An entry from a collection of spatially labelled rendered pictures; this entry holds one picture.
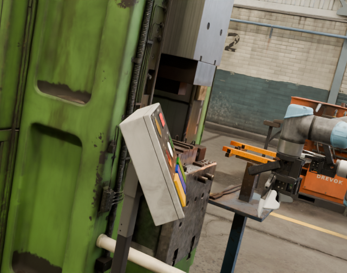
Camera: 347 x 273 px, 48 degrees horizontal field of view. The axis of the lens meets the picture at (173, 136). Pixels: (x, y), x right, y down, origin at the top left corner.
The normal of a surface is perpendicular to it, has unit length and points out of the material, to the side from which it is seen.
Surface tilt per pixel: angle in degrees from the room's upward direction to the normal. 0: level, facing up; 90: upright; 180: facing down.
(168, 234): 90
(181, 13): 90
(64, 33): 89
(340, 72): 90
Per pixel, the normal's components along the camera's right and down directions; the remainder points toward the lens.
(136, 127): -0.04, 0.17
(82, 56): -0.44, 0.05
